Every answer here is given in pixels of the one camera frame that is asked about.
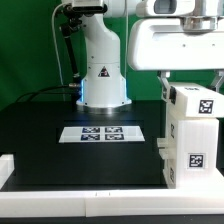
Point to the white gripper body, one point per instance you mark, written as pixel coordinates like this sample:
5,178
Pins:
162,44

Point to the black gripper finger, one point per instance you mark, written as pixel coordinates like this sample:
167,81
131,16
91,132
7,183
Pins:
218,80
165,83

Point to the white cabinet top block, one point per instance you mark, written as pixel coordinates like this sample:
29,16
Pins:
194,100

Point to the white cabinet body box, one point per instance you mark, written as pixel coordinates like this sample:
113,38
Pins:
189,151

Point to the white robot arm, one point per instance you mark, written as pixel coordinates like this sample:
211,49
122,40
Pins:
103,89

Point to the white marker tag sheet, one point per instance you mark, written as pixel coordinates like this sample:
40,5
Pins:
101,134

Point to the white fence rail frame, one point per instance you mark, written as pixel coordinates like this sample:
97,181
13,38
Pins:
206,200

